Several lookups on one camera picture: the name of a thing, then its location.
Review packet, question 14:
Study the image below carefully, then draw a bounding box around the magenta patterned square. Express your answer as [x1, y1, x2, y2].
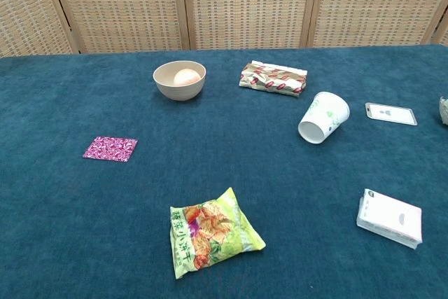
[82, 136, 139, 163]

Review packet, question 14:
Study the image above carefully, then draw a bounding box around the blue table cloth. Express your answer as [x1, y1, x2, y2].
[0, 43, 448, 299]

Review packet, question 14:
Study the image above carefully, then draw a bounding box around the beige bowl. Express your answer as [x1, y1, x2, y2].
[153, 60, 207, 102]

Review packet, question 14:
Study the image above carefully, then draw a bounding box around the pale orange egg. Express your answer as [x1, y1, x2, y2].
[174, 69, 202, 86]

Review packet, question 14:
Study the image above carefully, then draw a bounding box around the brown red printed wrapped packet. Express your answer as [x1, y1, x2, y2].
[239, 60, 309, 98]

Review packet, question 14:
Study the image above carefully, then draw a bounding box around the white green printed paper cup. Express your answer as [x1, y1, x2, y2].
[297, 91, 351, 145]

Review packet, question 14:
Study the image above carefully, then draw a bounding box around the yellow green snack bag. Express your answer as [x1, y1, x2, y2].
[169, 187, 267, 280]

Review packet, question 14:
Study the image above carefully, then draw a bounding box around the woven wooden folding screen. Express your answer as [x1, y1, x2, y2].
[0, 0, 448, 57]

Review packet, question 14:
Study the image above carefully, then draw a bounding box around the white tissue pack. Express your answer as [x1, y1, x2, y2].
[356, 188, 423, 250]

